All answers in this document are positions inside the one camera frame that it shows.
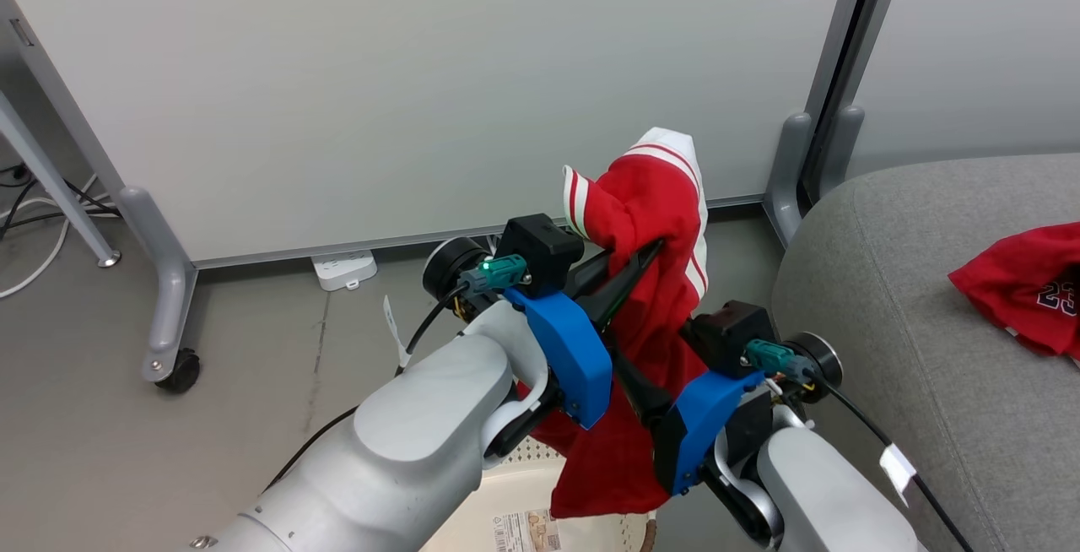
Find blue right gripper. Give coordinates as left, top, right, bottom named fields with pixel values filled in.
left=605, top=339, right=773, bottom=495

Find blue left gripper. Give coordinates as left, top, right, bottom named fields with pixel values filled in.
left=505, top=239, right=667, bottom=431

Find red shorts with white stripes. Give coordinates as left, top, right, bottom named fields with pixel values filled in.
left=515, top=128, right=711, bottom=520

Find red basketball jersey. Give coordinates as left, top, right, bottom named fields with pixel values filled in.
left=948, top=222, right=1080, bottom=360

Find grey fabric sofa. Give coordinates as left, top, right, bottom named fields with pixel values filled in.
left=771, top=153, right=1080, bottom=552

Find white plastic laundry basket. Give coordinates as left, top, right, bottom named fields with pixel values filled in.
left=420, top=438, right=657, bottom=552

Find short grey partition foot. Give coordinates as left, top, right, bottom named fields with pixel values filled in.
left=763, top=111, right=813, bottom=247
left=817, top=105, right=867, bottom=198

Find white power strip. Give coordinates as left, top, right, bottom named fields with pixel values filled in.
left=311, top=250, right=379, bottom=292

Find large white partition panel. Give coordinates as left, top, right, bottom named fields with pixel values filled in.
left=0, top=0, right=878, bottom=271

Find black caster wheel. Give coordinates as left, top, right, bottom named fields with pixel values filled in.
left=156, top=349, right=203, bottom=393

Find long grey partition foot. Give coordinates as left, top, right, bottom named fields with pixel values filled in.
left=117, top=186, right=200, bottom=383

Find grey metal table leg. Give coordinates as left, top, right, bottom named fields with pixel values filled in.
left=0, top=92, right=122, bottom=268

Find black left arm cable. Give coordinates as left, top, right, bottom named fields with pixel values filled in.
left=268, top=253, right=529, bottom=490

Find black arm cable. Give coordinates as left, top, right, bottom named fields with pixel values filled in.
left=268, top=253, right=529, bottom=490
left=745, top=339, right=975, bottom=552

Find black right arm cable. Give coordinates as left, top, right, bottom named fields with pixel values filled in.
left=745, top=339, right=975, bottom=552

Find black floor cable bundle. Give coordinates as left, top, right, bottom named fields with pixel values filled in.
left=0, top=165, right=121, bottom=241

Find long white floor cable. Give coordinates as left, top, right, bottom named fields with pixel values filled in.
left=0, top=172, right=100, bottom=300

